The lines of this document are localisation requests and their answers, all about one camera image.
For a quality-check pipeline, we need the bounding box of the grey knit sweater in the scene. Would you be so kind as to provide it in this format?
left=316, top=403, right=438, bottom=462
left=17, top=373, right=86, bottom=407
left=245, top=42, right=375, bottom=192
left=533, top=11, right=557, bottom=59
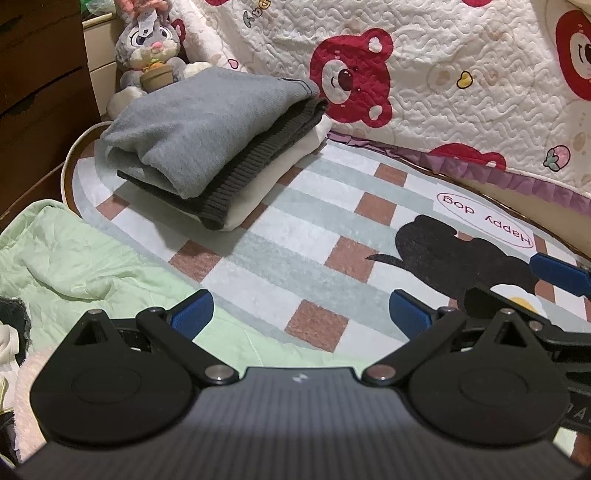
left=101, top=67, right=320, bottom=199

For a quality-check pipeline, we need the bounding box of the light green quilt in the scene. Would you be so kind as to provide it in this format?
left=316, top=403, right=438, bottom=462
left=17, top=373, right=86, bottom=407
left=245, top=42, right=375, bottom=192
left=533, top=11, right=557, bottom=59
left=0, top=201, right=368, bottom=372

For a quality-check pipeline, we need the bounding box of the white red bear quilt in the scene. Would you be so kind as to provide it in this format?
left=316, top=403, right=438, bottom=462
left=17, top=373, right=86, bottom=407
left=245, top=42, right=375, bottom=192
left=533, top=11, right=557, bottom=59
left=171, top=1, right=590, bottom=213

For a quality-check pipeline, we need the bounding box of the dark grey ribbed garment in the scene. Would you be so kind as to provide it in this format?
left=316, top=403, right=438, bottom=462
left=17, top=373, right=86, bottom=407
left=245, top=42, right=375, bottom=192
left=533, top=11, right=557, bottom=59
left=112, top=98, right=328, bottom=226

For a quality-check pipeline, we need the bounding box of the checkered dog print rug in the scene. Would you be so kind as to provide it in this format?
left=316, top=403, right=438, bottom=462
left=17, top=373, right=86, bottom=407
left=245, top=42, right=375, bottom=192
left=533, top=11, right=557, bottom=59
left=62, top=125, right=590, bottom=359

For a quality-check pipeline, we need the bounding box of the white folded garment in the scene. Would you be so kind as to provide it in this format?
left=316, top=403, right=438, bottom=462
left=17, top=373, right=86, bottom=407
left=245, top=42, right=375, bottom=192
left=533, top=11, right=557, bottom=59
left=199, top=115, right=332, bottom=231

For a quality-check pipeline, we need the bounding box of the dark wooden cabinet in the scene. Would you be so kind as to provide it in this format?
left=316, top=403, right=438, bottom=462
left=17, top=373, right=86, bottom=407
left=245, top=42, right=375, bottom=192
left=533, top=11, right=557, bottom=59
left=1, top=0, right=99, bottom=226

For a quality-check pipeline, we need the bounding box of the grey rabbit plush toy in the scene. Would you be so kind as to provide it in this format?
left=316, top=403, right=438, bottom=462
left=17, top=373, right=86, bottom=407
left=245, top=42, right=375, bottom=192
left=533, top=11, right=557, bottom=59
left=106, top=1, right=211, bottom=120

